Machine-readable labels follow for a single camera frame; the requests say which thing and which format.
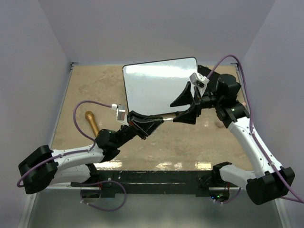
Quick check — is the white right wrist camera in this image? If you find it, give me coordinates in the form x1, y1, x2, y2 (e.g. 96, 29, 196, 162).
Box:
190, 72, 209, 96

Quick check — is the black ribbed board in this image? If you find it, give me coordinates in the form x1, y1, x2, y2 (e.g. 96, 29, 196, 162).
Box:
197, 64, 242, 100

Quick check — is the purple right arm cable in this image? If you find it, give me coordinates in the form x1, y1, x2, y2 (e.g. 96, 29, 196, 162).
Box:
206, 54, 304, 205

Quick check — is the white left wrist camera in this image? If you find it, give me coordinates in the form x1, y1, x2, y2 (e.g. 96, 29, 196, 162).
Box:
111, 104, 127, 122

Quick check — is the pink beige cylinder toy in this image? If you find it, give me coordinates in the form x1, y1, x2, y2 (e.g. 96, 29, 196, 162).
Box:
214, 102, 247, 128

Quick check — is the gold toy microphone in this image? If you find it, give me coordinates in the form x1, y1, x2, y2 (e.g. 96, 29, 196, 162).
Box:
85, 111, 99, 137

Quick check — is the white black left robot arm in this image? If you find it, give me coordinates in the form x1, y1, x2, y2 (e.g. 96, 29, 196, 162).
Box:
17, 111, 164, 194

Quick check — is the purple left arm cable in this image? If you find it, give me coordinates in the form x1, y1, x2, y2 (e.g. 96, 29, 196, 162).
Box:
16, 100, 127, 211

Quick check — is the white whiteboard black frame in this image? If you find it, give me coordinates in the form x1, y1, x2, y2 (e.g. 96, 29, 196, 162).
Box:
122, 57, 198, 115

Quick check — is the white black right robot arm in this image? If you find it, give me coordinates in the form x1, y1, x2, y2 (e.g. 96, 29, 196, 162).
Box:
170, 73, 295, 205

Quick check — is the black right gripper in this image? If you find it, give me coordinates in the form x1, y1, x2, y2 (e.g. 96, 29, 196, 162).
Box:
170, 82, 223, 124

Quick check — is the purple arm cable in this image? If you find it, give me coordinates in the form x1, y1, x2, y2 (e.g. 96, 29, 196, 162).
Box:
206, 54, 304, 205
16, 100, 127, 211

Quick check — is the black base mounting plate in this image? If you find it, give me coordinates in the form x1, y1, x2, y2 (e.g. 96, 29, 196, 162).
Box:
71, 170, 235, 198

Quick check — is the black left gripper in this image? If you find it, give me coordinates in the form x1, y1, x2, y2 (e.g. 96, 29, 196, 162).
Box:
114, 111, 164, 149

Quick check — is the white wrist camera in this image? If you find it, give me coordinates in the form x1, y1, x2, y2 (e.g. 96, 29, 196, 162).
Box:
190, 72, 209, 96
111, 104, 127, 122

